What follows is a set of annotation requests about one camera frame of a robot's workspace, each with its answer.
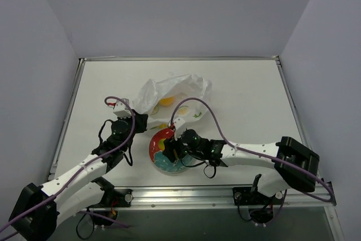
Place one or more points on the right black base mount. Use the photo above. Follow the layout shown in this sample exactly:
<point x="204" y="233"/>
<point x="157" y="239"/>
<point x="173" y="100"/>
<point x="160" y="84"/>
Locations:
<point x="256" y="208"/>

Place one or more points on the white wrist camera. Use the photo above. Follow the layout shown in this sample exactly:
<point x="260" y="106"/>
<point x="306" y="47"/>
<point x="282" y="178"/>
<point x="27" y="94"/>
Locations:
<point x="119" y="108"/>
<point x="178" y="126"/>

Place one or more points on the yellow green fake mango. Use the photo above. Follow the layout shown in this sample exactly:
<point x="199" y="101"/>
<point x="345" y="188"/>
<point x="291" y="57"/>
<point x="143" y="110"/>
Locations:
<point x="160" y="144"/>

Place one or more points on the aluminium front rail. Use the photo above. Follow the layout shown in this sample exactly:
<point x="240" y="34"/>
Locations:
<point x="181" y="198"/>

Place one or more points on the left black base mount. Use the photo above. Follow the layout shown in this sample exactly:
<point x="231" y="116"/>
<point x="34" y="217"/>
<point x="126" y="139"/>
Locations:
<point x="118" y="198"/>

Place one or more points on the yellow fake fruit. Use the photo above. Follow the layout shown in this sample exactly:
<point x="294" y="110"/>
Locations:
<point x="166" y="102"/>

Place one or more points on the white plastic bag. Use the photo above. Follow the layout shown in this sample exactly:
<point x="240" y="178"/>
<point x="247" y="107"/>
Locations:
<point x="180" y="87"/>

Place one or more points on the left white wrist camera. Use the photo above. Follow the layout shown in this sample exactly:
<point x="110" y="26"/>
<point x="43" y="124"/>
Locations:
<point x="119" y="108"/>

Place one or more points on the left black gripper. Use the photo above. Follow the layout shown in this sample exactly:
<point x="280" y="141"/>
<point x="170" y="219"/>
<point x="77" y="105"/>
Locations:
<point x="141" y="121"/>

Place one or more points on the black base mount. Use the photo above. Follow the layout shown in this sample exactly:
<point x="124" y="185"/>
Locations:
<point x="118" y="198"/>
<point x="256" y="208"/>

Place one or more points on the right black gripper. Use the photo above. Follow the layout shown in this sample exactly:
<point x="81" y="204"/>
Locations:
<point x="169" y="150"/>

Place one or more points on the red plate blue flower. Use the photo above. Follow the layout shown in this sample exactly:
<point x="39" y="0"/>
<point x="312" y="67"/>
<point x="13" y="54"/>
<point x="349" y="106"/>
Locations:
<point x="168" y="161"/>

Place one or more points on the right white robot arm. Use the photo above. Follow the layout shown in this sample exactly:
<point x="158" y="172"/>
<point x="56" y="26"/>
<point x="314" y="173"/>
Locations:
<point x="292" y="165"/>

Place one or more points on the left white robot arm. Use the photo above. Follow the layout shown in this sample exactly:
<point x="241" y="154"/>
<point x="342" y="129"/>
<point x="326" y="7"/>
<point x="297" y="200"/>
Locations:
<point x="39" y="210"/>

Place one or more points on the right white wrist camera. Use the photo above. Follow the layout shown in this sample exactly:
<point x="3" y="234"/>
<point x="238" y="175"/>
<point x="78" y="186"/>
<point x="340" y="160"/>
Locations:
<point x="178" y="126"/>

